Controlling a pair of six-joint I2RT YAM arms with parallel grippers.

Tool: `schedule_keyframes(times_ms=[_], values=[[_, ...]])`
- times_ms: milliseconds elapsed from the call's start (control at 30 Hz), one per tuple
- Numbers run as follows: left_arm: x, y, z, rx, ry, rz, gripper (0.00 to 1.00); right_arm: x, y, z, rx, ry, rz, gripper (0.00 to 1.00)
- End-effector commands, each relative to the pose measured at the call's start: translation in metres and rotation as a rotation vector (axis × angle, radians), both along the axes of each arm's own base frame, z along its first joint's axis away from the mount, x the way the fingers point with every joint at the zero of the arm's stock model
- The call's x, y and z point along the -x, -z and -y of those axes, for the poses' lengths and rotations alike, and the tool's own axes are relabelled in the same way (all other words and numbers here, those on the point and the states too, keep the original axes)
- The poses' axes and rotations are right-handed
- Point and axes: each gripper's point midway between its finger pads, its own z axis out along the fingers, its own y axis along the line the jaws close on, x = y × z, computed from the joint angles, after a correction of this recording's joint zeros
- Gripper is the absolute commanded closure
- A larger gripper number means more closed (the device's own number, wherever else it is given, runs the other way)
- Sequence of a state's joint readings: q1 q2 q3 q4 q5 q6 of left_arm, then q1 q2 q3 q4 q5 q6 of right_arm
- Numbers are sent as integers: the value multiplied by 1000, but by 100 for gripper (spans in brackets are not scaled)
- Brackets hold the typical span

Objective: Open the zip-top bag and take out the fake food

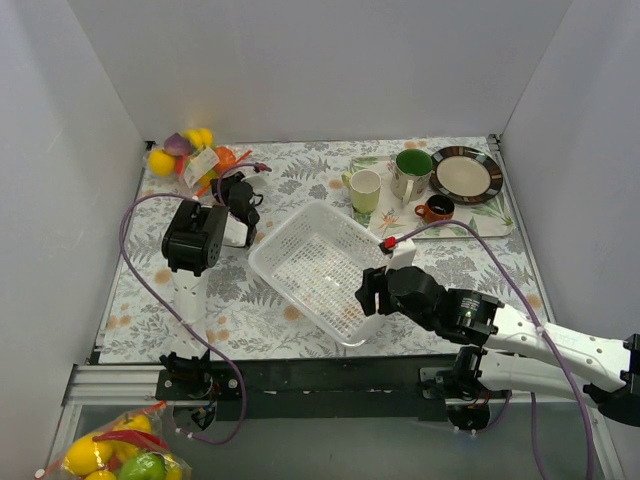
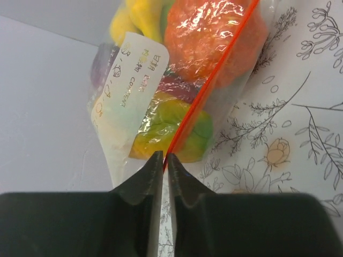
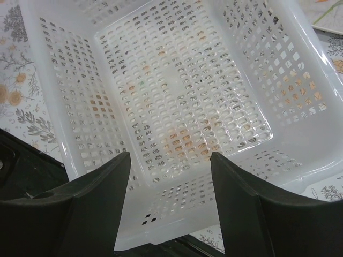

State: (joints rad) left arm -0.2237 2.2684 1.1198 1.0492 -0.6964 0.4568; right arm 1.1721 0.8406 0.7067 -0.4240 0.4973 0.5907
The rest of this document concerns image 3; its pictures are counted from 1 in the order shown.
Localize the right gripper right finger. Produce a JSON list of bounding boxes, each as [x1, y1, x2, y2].
[[211, 152, 342, 256]]

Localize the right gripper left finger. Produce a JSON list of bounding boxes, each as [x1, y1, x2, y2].
[[1, 153, 131, 256]]

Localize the white plastic basket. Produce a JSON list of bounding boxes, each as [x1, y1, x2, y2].
[[18, 0, 343, 252]]

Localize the floral table mat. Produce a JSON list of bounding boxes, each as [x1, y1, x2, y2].
[[0, 0, 343, 254]]

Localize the floral serving tray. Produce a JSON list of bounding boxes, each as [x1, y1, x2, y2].
[[310, 1, 342, 35]]

